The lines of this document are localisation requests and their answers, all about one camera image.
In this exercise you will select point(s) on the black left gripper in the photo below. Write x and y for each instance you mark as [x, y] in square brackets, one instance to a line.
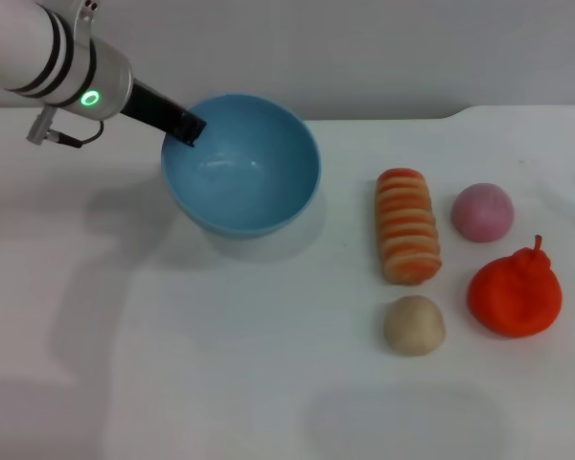
[160, 112]

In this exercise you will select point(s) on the blue bowl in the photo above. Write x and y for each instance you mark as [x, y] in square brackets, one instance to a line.
[249, 177]

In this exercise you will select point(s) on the orange toy fruit with stem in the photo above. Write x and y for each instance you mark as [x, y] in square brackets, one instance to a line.
[512, 297]

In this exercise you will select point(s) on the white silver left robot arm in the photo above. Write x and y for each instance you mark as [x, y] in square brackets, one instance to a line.
[52, 62]

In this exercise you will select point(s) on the pink round bun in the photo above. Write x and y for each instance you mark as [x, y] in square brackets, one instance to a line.
[481, 213]

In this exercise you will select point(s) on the orange striped bread roll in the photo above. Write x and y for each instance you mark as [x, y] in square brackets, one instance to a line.
[407, 225]

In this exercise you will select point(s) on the beige round bun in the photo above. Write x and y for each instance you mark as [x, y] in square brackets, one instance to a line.
[413, 326]

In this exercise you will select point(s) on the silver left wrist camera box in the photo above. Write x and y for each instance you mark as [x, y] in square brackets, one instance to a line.
[85, 10]

